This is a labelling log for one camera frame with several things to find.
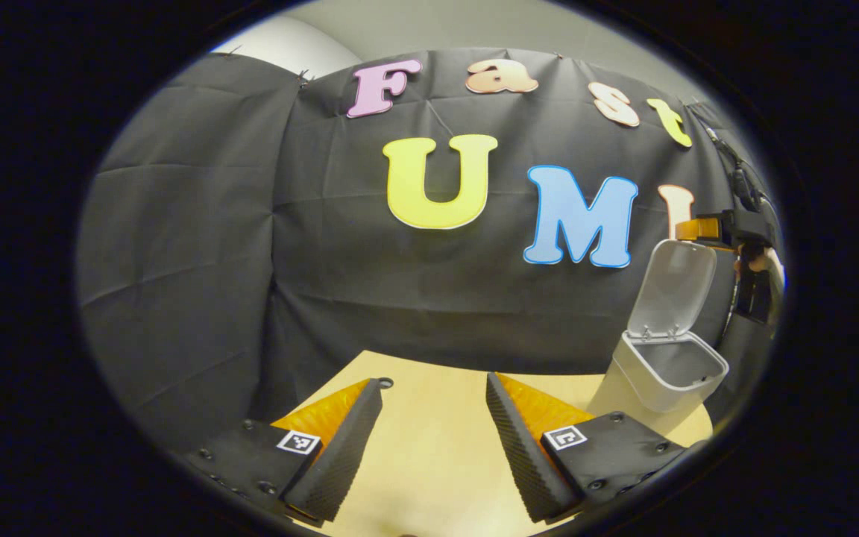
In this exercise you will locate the wooden desktop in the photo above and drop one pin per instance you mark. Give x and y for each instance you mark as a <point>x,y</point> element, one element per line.
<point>437,447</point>

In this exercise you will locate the white desktop garbage bin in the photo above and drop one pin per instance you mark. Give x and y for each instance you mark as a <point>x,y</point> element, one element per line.
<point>668,283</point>

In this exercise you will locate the black backdrop cloth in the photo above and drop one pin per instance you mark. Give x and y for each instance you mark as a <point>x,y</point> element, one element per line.
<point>250,261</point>

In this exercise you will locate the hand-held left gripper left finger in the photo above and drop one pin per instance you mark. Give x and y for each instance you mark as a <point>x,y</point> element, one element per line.
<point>347,455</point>

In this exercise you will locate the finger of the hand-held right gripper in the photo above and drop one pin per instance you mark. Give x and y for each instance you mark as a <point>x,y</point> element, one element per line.
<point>702,227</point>

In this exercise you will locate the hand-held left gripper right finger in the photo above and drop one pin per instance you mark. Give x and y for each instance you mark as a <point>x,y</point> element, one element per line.
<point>523,455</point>

